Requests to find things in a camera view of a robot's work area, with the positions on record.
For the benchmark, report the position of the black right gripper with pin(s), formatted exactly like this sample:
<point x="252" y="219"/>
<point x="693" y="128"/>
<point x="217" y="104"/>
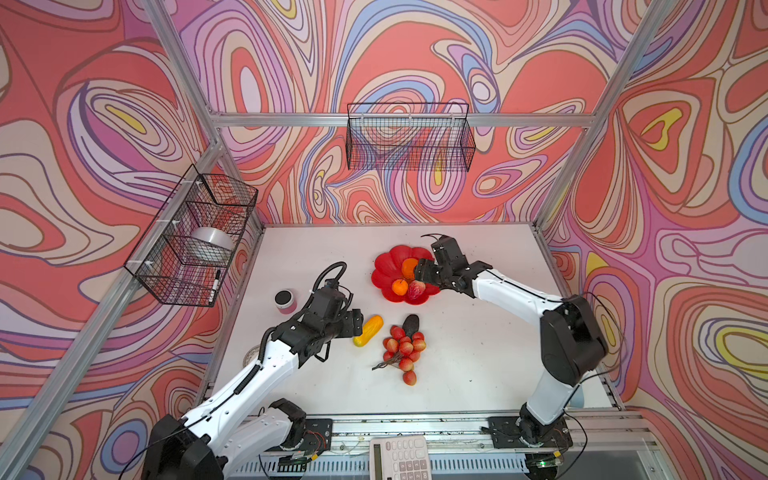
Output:
<point x="423" y="271"/>

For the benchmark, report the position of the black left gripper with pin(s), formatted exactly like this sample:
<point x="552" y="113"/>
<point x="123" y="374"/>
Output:
<point x="354" y="327"/>

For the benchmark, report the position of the red fake strawberry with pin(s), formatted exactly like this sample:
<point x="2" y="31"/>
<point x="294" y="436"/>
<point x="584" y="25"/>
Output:
<point x="416" y="291"/>

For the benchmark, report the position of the large fake orange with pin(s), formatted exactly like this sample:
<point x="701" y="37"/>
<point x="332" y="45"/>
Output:
<point x="408" y="267"/>

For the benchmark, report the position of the yellow fake mango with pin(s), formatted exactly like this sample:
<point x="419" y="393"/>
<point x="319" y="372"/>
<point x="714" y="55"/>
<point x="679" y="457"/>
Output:
<point x="369" y="330"/>

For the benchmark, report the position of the small fake orange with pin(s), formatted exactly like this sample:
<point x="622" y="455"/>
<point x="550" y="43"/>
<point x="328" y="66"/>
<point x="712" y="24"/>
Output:
<point x="400" y="287"/>

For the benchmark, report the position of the dark fake avocado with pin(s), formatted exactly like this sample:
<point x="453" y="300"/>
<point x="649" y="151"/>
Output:
<point x="411" y="325"/>

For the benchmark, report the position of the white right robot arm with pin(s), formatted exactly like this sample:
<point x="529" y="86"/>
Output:
<point x="572" y="343"/>

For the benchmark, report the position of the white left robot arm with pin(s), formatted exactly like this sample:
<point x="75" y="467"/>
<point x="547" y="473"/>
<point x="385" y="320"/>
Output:
<point x="214" y="439"/>

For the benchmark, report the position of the red flower-shaped fruit bowl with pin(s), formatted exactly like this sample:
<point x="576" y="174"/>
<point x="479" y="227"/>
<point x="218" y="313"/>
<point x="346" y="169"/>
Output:
<point x="387" y="268"/>

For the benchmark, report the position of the red fake grape bunch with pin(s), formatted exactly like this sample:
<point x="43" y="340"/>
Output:
<point x="403" y="353"/>

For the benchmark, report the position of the pink white round speaker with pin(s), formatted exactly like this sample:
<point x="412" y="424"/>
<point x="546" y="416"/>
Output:
<point x="285" y="301"/>

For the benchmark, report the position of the clear tape roll on table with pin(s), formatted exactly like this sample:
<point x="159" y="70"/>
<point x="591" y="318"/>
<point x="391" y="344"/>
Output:
<point x="251" y="358"/>

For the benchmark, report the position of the black marker in basket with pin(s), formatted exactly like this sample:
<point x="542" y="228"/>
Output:
<point x="215" y="287"/>

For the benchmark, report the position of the silver tape roll in basket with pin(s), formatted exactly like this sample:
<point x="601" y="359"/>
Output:
<point x="210" y="245"/>

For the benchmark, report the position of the white calculator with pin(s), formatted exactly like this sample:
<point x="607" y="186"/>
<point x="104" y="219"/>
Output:
<point x="399" y="458"/>

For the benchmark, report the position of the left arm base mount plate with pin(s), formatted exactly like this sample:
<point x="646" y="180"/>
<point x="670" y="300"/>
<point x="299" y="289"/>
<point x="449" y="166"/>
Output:
<point x="298" y="452"/>

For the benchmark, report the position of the black wire basket back wall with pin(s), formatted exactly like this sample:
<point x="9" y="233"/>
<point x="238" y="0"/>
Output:
<point x="384" y="145"/>

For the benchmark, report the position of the black wire basket wall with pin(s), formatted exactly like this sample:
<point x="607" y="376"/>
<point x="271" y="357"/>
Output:
<point x="384" y="145"/>
<point x="185" y="257"/>

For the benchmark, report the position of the black wire basket left wall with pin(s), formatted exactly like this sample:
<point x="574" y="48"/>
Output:
<point x="185" y="257"/>

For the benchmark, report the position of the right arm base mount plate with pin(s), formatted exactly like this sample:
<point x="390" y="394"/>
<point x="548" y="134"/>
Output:
<point x="515" y="432"/>

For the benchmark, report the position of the aluminium frame back crossbar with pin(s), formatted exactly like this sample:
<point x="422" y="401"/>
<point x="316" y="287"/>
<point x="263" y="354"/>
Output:
<point x="340" y="119"/>

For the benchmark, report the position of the aluminium frame post back left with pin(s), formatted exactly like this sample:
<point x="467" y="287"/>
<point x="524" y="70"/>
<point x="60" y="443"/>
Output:
<point x="180" y="66"/>

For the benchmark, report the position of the aluminium frame post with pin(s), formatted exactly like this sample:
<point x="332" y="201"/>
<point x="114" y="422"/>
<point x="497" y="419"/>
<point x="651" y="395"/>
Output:
<point x="180" y="66"/>
<point x="649" y="25"/>

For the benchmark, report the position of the aluminium frame rail left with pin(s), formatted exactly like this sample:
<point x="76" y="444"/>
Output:
<point x="30" y="431"/>

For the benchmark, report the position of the aluminium frame post back right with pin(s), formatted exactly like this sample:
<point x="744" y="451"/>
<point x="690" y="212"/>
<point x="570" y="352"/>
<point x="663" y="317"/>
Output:
<point x="649" y="25"/>

